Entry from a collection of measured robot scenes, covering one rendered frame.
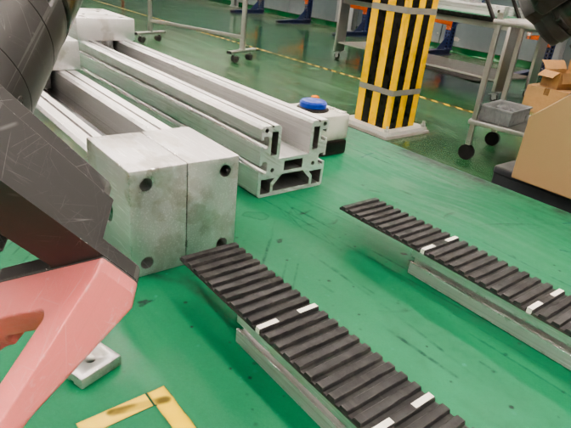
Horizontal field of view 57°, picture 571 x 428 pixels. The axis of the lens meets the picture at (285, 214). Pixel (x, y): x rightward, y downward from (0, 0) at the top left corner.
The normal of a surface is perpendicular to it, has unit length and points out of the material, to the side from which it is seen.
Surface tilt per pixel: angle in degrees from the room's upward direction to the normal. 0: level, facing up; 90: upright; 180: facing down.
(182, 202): 90
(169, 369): 0
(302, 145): 90
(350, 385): 0
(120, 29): 90
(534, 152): 90
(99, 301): 77
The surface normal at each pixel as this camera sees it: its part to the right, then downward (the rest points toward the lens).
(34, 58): 1.00, 0.00
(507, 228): 0.10, -0.90
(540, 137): -0.77, 0.20
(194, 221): 0.62, 0.39
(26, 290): -0.41, -0.59
